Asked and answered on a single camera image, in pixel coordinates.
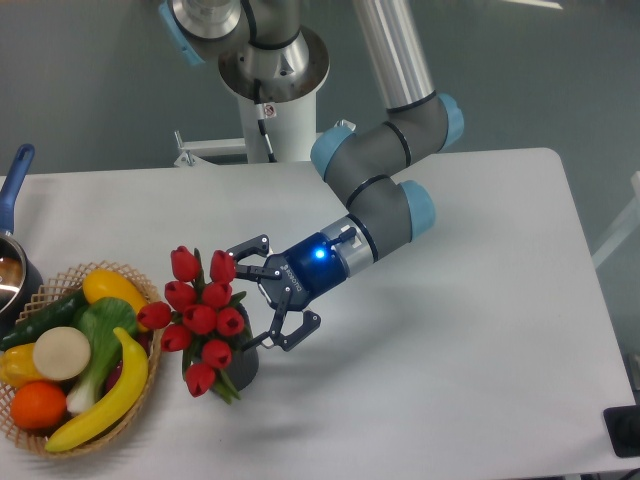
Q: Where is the woven wicker basket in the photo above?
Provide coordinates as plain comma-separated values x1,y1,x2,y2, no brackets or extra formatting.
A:
1,260,161,459

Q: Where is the black device at table edge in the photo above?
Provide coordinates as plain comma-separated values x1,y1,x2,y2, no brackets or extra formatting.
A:
603,405,639,458

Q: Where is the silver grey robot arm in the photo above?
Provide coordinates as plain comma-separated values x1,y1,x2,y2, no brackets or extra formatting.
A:
159,1,464,350

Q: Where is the red tulip bouquet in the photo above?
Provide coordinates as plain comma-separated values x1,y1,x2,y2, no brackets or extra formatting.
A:
137,246,249,404

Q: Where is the black cable on pedestal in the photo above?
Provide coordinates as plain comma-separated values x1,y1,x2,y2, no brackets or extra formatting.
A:
252,78,278,163

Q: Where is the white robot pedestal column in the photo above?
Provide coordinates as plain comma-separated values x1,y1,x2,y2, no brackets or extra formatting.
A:
236,93,317,163

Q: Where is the white frame at right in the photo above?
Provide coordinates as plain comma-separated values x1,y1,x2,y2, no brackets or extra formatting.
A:
591,171,639,269

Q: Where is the green bok choy toy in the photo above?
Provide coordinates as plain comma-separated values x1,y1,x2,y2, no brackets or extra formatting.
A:
67,297,138,416

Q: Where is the green plastic cucumber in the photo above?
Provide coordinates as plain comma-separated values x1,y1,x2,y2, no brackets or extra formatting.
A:
1,290,88,351

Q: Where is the white metal mounting bracket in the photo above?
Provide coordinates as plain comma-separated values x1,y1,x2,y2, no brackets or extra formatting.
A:
174,130,247,167

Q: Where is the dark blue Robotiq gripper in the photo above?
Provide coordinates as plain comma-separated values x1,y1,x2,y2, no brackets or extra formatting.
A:
225,230,347,353

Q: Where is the yellow plastic bell pepper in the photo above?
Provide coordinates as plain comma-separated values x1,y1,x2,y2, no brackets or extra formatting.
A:
1,343,45,388

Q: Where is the yellow plastic squash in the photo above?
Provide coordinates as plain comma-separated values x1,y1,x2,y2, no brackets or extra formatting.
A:
74,269,150,334

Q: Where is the dark grey ribbed vase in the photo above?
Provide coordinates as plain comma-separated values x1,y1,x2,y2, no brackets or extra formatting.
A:
224,304,259,392

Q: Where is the beige round slice toy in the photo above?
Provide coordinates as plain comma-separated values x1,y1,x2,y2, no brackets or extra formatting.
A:
33,327,91,381

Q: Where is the blue handled saucepan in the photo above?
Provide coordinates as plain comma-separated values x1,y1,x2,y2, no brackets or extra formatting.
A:
1,144,43,336

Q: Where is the orange plastic fruit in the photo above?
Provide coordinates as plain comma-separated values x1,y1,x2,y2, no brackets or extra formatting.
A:
10,381,67,430

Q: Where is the yellow plastic banana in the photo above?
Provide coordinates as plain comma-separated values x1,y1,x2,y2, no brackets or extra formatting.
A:
44,327,149,453

